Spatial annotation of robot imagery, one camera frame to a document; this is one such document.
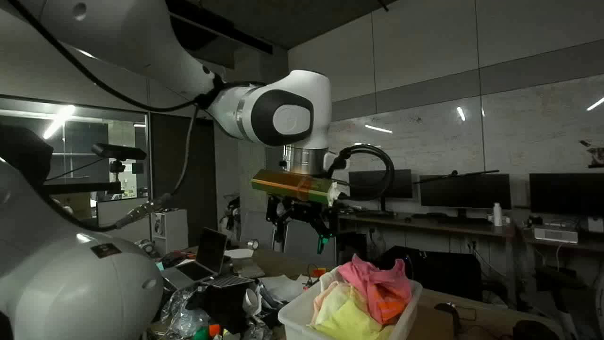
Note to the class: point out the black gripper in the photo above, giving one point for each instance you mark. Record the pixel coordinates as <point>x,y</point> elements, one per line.
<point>307,213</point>

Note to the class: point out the bundle of light clothes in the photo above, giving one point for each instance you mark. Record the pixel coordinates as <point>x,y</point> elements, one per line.
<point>341,315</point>

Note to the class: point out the pink cloth with orange patch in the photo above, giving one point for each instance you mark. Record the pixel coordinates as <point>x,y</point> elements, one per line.
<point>377,284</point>

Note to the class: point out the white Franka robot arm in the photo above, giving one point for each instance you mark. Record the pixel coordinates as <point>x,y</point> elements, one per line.
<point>62,290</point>

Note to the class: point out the white plastic box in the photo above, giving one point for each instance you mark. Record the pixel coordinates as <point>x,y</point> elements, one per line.
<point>294,322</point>

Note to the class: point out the black square box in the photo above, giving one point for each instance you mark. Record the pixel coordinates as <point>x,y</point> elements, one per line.
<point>223,303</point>

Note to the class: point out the black computer monitor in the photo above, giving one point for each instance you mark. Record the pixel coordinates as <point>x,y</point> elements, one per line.
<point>464,190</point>
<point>566,194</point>
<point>377,184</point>

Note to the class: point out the open grey laptop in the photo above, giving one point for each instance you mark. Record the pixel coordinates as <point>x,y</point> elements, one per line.
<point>200,258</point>

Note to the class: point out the white computer tower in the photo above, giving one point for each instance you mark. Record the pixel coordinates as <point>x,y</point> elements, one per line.
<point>170,230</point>

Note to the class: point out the wooden desk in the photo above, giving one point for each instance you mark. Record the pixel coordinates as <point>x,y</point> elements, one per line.
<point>440,226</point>

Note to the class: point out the black office chair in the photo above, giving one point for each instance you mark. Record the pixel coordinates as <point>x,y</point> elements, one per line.
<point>440,271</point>

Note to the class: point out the white plastic bottle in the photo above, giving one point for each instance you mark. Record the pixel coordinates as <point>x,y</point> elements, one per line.
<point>496,216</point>

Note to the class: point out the white desktop device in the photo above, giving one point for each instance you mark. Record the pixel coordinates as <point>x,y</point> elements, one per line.
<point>555,235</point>

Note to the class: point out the black camera on stand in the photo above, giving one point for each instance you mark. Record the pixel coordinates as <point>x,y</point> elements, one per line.
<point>119,152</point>

